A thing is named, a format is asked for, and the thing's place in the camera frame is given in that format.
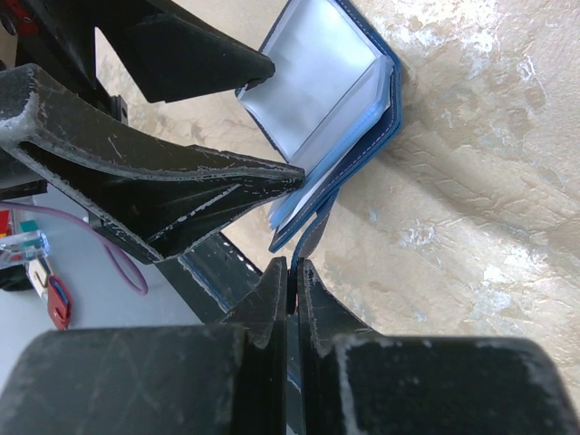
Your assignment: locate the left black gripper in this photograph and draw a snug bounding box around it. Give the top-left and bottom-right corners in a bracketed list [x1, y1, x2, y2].
[0, 0, 276, 196]

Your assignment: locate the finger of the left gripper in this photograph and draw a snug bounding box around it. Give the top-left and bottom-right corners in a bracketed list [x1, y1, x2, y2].
[1, 64, 305, 262]

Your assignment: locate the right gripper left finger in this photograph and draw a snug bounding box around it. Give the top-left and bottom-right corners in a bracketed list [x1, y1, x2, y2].
[1, 257, 288, 434]

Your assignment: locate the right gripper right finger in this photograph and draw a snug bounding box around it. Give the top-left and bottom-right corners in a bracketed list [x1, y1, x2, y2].
[296, 260, 579, 434]

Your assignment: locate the blue leather card holder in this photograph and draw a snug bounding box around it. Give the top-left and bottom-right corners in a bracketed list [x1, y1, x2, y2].
[236, 0, 402, 270]

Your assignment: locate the red phone case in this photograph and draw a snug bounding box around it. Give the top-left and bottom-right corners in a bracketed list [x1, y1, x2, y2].
[47, 275, 73, 331]

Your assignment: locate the base left purple cable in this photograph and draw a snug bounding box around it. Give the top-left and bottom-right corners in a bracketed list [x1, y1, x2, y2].
[0, 203, 150, 296]

